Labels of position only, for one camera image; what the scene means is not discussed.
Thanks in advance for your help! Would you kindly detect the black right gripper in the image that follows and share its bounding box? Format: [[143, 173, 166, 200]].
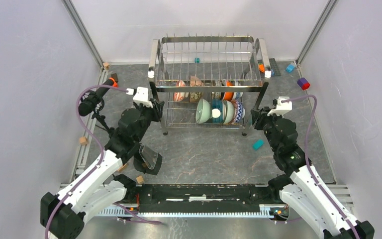
[[250, 107, 282, 152]]

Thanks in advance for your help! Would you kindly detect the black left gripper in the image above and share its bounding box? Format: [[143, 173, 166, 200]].
[[133, 98, 165, 142]]

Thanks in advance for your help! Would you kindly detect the pale green ceramic bowl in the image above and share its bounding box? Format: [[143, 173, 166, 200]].
[[195, 99, 211, 123]]

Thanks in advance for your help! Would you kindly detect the wooden block under arm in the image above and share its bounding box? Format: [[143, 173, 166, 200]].
[[117, 163, 128, 173]]

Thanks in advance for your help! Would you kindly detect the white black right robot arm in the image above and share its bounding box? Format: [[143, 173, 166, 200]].
[[251, 107, 375, 239]]

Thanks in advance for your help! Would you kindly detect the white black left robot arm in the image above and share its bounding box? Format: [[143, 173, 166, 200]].
[[40, 99, 165, 239]]

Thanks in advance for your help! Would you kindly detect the steel two-tier dish rack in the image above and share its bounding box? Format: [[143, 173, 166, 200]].
[[148, 35, 271, 136]]

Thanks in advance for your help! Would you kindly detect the blue zigzag patterned bowl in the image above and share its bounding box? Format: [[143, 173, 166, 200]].
[[231, 100, 245, 124]]

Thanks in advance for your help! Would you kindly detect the teal block on floor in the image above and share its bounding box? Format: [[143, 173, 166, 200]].
[[252, 139, 264, 151]]

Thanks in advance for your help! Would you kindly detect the red white patterned bowl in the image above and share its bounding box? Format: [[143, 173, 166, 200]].
[[173, 80, 189, 103]]

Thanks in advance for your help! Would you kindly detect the blue white porcelain bowl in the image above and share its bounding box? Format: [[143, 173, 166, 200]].
[[232, 80, 243, 101]]

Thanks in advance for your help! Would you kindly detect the orange bowl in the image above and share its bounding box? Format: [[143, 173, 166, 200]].
[[221, 79, 234, 101]]

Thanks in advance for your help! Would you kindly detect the brown patterned bowl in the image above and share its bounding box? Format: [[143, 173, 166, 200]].
[[189, 76, 204, 103]]

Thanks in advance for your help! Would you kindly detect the black clear-top container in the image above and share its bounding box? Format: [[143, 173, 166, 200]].
[[133, 144, 163, 175]]

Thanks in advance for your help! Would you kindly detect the orange curved block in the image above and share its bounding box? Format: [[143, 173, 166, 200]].
[[258, 64, 265, 73]]

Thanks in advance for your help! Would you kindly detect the black white patterned bowl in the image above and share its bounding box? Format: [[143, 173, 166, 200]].
[[211, 80, 222, 100]]

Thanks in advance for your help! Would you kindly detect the purple red block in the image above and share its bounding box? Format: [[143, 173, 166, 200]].
[[297, 77, 311, 90]]

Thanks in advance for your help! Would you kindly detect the grey building baseplate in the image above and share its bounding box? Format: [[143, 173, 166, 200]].
[[258, 58, 281, 77]]

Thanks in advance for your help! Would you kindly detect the light blue block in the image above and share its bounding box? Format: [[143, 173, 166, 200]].
[[286, 62, 297, 73]]

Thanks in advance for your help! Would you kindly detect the black microphone on tripod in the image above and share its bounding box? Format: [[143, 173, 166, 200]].
[[78, 87, 114, 135]]

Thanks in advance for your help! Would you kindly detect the wooden cube near base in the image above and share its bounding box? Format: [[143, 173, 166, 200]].
[[136, 175, 145, 185]]

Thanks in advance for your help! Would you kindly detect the wooden cube back corner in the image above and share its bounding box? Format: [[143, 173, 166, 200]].
[[102, 62, 110, 70]]

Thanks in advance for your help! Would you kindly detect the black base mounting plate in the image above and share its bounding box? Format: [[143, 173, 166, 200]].
[[120, 184, 283, 213]]

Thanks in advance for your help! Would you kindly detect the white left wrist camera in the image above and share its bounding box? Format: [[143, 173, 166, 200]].
[[126, 87, 153, 108]]

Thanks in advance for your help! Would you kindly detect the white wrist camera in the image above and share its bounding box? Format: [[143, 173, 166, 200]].
[[126, 87, 153, 108], [267, 96, 292, 116]]

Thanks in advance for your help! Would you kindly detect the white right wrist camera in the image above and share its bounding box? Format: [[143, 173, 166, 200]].
[[267, 96, 292, 116]]

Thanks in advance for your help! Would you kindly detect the wooden cube left rail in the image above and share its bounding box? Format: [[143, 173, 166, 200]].
[[79, 136, 89, 146]]

